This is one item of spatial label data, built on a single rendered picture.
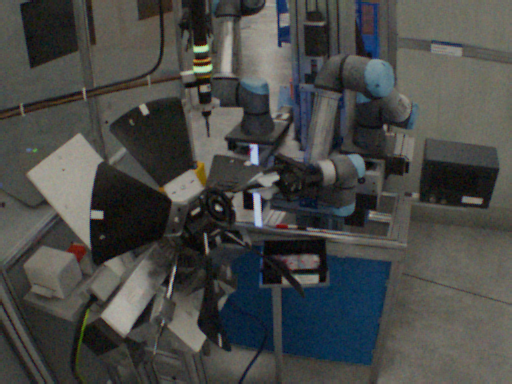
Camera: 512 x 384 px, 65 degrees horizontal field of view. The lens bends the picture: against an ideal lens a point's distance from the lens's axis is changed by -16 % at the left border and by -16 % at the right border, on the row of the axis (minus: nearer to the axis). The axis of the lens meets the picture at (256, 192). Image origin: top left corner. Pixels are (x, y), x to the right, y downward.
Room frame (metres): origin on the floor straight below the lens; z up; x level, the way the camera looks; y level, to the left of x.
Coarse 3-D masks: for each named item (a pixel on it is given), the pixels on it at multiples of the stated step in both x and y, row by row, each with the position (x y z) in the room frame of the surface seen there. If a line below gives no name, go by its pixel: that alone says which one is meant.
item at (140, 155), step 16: (176, 96) 1.26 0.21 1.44; (128, 112) 1.18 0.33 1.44; (160, 112) 1.20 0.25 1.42; (176, 112) 1.22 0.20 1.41; (112, 128) 1.14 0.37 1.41; (128, 128) 1.15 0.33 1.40; (144, 128) 1.16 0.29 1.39; (160, 128) 1.17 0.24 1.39; (176, 128) 1.18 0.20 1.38; (128, 144) 1.12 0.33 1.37; (144, 144) 1.13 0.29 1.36; (160, 144) 1.14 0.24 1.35; (176, 144) 1.14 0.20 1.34; (144, 160) 1.11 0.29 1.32; (160, 160) 1.11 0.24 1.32; (176, 160) 1.11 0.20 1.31; (192, 160) 1.12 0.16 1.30; (160, 176) 1.09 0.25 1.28; (176, 176) 1.09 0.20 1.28
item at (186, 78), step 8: (184, 72) 1.11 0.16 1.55; (192, 72) 1.11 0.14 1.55; (184, 80) 1.10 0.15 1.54; (192, 80) 1.10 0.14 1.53; (192, 88) 1.10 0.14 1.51; (192, 96) 1.10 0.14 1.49; (192, 104) 1.10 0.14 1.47; (200, 104) 1.11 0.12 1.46; (208, 104) 1.10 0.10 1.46; (216, 104) 1.10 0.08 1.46
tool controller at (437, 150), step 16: (432, 144) 1.27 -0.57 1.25; (448, 144) 1.26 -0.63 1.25; (464, 144) 1.25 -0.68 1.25; (432, 160) 1.20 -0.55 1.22; (448, 160) 1.19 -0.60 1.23; (464, 160) 1.18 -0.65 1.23; (480, 160) 1.17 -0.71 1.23; (496, 160) 1.16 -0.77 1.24; (432, 176) 1.21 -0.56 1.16; (448, 176) 1.19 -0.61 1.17; (464, 176) 1.17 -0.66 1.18; (480, 176) 1.15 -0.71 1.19; (496, 176) 1.13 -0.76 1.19; (432, 192) 1.22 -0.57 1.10; (448, 192) 1.20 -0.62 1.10; (464, 192) 1.18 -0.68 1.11; (480, 192) 1.16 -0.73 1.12; (480, 208) 1.18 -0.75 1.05
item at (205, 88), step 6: (198, 78) 1.11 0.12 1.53; (204, 78) 1.11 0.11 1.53; (198, 84) 1.11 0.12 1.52; (204, 84) 1.11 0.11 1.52; (210, 84) 1.12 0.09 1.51; (198, 90) 1.11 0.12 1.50; (204, 90) 1.11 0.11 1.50; (210, 90) 1.12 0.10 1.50; (198, 96) 1.12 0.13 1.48; (204, 96) 1.11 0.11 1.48; (210, 96) 1.12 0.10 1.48; (204, 102) 1.11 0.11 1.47; (210, 102) 1.11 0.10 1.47; (204, 114) 1.11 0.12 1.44; (210, 114) 1.12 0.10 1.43
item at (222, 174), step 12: (216, 156) 1.37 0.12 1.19; (228, 156) 1.38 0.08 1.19; (216, 168) 1.30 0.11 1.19; (228, 168) 1.30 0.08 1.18; (240, 168) 1.30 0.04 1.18; (252, 168) 1.31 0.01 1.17; (264, 168) 1.34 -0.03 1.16; (216, 180) 1.22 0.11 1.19; (228, 180) 1.21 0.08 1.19; (240, 180) 1.21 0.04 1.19
